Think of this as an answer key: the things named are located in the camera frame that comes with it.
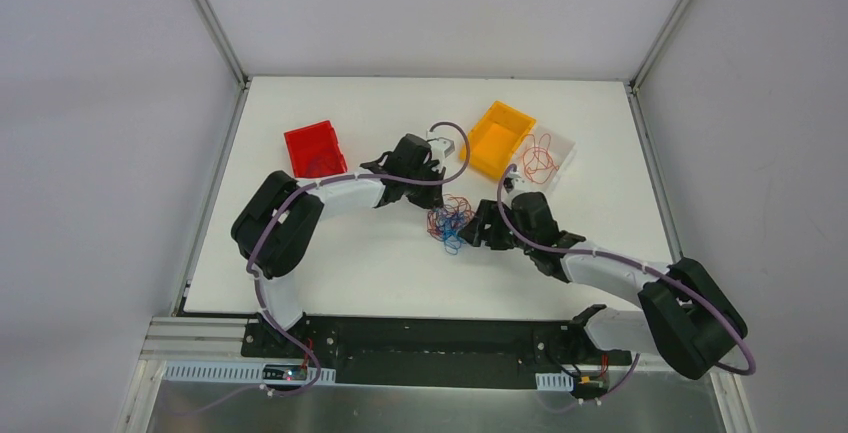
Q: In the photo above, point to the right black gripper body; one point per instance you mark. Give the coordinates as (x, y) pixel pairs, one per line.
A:
(488, 230)

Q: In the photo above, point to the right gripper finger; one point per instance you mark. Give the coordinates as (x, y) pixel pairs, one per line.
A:
(478, 231)
(499, 237)

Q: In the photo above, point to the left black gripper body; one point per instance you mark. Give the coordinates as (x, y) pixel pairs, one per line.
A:
(424, 185)

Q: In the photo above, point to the white plastic bin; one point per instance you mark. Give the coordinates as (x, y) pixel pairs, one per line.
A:
(542, 157)

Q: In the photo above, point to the orange plastic bin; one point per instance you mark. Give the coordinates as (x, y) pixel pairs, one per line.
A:
(495, 139)

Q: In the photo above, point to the red plastic bin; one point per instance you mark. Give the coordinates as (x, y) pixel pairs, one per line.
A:
(314, 151)

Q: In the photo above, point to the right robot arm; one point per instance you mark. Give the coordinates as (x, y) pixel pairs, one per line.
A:
(680, 313)

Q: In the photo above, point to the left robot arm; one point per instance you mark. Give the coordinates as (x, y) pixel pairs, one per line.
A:
(275, 228)

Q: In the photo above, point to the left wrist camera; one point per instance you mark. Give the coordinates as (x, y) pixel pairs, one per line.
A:
(441, 148)

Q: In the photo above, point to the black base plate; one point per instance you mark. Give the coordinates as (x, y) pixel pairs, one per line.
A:
(488, 354)

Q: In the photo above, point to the right white cable duct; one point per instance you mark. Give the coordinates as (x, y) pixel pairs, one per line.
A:
(554, 382)

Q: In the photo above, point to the white cable duct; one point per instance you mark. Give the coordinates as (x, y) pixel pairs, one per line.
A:
(554, 382)
(275, 373)

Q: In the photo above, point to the left white cable duct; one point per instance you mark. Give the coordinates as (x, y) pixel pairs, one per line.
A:
(275, 373)

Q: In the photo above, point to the aluminium frame rail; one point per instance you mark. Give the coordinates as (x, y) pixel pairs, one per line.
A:
(191, 338)

